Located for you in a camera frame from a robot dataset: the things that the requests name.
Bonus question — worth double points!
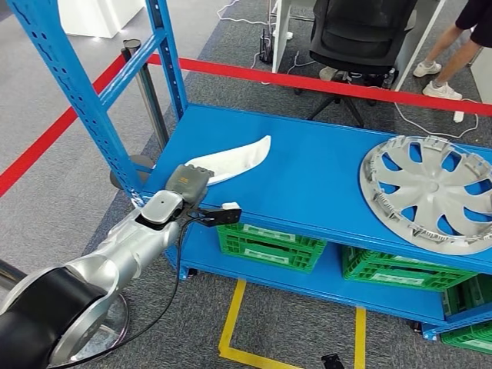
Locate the black office chair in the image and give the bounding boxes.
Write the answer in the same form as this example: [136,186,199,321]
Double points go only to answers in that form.
[294,0,420,128]

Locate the white plinth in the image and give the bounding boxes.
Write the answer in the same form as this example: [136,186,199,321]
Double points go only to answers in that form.
[57,0,145,39]

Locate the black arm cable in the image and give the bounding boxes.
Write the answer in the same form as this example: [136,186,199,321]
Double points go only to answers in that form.
[48,216,201,369]

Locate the black pole with round base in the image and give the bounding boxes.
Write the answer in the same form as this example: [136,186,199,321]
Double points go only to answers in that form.
[109,154,155,191]

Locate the white plastic part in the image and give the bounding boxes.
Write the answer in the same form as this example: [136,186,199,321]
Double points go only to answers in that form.
[183,135,272,187]

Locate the white cable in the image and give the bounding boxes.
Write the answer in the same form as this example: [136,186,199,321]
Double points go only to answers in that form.
[250,51,316,85]
[393,99,479,139]
[216,0,272,26]

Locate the blue metal shelf rack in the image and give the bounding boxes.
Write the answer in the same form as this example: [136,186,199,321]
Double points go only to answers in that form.
[5,0,492,341]

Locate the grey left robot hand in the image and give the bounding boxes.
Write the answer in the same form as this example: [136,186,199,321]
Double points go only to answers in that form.
[165,164,215,208]

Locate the red barrier belt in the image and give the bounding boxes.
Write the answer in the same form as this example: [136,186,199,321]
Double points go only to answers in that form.
[0,53,128,198]
[147,53,492,118]

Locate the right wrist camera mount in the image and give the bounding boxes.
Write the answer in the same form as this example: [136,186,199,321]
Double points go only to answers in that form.
[321,353,346,369]

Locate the silver wheel hubcap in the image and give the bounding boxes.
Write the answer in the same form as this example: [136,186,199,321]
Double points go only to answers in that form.
[359,135,492,257]

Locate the white furniture panel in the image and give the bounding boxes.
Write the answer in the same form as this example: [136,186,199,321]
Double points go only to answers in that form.
[469,45,492,105]

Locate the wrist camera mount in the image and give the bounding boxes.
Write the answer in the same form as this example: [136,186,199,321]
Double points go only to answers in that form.
[188,201,243,228]
[321,353,346,369]

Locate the black floor device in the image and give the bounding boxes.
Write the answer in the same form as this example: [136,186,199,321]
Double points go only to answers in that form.
[260,28,274,65]

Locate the green plastic crate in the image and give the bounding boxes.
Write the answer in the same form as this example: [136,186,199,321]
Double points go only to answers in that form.
[216,223,328,274]
[440,274,492,356]
[342,245,478,293]

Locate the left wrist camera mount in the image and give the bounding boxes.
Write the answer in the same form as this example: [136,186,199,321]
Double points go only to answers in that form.
[188,201,243,228]

